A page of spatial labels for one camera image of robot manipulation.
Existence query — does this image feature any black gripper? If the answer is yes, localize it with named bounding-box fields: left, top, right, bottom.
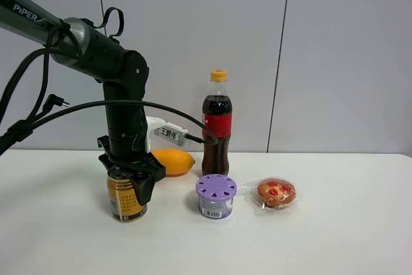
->
left=97, top=135, right=165, bottom=205

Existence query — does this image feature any gold energy drink can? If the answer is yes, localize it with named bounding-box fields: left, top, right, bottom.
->
left=107, top=168, right=147, bottom=223

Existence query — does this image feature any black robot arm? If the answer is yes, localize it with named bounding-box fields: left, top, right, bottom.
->
left=1, top=0, right=165, bottom=205

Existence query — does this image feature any yellow mango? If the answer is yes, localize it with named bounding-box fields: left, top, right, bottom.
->
left=151, top=149, right=195, bottom=176

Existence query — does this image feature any purple air freshener tub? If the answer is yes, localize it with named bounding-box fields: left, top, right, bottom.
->
left=196, top=174, right=237, bottom=220

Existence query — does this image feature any cola bottle yellow cap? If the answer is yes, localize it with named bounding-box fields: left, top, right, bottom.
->
left=201, top=70, right=232, bottom=175

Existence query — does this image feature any wrapped strawberry muffin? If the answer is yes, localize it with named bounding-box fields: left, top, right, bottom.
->
left=241, top=177, right=297, bottom=213

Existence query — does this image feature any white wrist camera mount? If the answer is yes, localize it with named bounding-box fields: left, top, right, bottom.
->
left=145, top=117, right=190, bottom=153

